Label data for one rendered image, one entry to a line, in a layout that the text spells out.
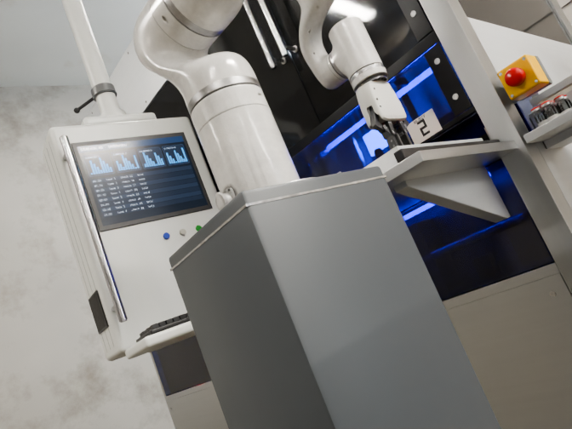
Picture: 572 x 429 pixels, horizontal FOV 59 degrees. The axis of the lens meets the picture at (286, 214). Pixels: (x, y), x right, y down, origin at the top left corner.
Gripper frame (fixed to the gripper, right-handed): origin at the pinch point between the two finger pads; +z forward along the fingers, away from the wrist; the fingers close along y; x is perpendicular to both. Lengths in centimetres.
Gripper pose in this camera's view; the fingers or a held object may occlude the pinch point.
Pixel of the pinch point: (400, 144)
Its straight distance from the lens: 116.1
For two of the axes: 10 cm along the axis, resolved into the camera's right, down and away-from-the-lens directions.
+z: 3.7, 9.1, -2.0
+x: 5.9, -4.0, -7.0
